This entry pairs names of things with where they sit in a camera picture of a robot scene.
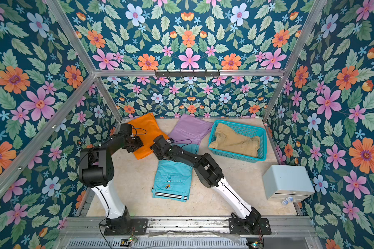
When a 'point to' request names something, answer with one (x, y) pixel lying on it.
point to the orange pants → (147, 127)
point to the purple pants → (189, 130)
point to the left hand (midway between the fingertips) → (142, 142)
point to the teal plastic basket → (246, 130)
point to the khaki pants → (226, 138)
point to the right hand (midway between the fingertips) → (150, 148)
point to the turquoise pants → (173, 179)
